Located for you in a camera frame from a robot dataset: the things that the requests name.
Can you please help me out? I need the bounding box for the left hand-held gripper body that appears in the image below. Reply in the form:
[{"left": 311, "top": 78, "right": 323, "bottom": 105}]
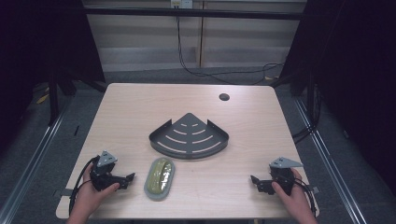
[{"left": 90, "top": 149, "right": 129, "bottom": 192}]

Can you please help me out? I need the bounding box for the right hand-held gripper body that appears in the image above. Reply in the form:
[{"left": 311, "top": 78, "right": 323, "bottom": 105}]
[{"left": 257, "top": 156, "right": 304, "bottom": 197}]

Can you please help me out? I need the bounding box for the person's left hand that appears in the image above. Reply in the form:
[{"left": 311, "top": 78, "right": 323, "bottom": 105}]
[{"left": 71, "top": 163, "right": 121, "bottom": 217}]

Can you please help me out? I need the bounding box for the person's right hand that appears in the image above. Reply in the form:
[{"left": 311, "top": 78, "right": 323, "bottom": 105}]
[{"left": 271, "top": 167, "right": 314, "bottom": 217}]

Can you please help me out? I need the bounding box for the green packaged item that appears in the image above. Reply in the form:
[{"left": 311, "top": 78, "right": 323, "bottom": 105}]
[{"left": 143, "top": 156, "right": 177, "bottom": 202}]

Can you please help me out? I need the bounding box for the yellow-green soap bar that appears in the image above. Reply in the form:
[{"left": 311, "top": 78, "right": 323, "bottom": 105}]
[{"left": 147, "top": 159, "right": 173, "bottom": 194}]

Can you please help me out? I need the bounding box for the dark grey corner shelf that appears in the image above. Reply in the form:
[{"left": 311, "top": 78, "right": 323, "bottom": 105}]
[{"left": 148, "top": 112, "right": 231, "bottom": 161}]

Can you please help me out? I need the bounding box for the black metal stand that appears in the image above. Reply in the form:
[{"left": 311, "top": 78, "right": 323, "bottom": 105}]
[{"left": 47, "top": 69, "right": 61, "bottom": 127}]

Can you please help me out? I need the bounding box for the yellow floor tape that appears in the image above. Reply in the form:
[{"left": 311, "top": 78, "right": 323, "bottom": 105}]
[{"left": 35, "top": 92, "right": 50, "bottom": 105}]

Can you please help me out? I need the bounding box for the black curtain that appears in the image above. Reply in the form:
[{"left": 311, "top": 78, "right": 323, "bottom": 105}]
[
  {"left": 0, "top": 0, "right": 106, "bottom": 157},
  {"left": 279, "top": 0, "right": 396, "bottom": 188}
]

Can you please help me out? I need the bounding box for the left hand-held gripper cable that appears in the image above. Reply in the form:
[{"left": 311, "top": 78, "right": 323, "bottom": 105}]
[{"left": 67, "top": 156, "right": 101, "bottom": 217}]

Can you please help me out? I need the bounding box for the hand-held gripper cable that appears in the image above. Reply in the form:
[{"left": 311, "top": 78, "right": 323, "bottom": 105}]
[
  {"left": 274, "top": 174, "right": 319, "bottom": 217},
  {"left": 67, "top": 156, "right": 101, "bottom": 217}
]

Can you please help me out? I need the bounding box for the right hand-held gripper cable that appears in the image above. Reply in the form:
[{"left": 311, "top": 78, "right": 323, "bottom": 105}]
[{"left": 274, "top": 174, "right": 319, "bottom": 217}]

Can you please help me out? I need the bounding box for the silver floor rail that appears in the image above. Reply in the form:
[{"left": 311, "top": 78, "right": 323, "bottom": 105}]
[
  {"left": 293, "top": 98, "right": 363, "bottom": 224},
  {"left": 0, "top": 102, "right": 70, "bottom": 224}
]

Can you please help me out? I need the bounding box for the black hanging wall cable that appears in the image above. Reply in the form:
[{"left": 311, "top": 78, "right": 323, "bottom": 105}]
[{"left": 176, "top": 7, "right": 286, "bottom": 86}]

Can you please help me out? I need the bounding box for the black horizontal frame bar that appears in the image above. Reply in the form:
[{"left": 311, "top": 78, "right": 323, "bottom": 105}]
[{"left": 83, "top": 7, "right": 310, "bottom": 21}]

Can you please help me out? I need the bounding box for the white wall socket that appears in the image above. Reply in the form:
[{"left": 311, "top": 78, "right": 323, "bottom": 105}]
[{"left": 170, "top": 0, "right": 193, "bottom": 9}]

